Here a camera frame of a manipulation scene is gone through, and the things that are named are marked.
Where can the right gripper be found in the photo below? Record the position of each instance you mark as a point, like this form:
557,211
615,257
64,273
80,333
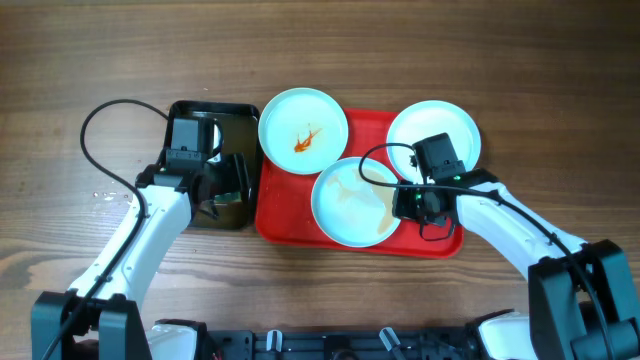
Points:
402,208

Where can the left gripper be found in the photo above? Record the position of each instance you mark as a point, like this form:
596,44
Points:
237,171

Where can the light blue plate bottom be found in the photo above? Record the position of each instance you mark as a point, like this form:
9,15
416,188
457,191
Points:
352,203

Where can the light blue plate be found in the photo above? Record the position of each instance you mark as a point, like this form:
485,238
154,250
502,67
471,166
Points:
303,131
433,117
352,203

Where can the green yellow sponge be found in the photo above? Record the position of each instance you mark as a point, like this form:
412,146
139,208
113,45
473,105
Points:
228,198

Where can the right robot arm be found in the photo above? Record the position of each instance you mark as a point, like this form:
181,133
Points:
583,303

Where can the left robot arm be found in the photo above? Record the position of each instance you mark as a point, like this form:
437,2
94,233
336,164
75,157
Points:
98,316

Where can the black water tray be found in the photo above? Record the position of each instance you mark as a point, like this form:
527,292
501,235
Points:
239,123

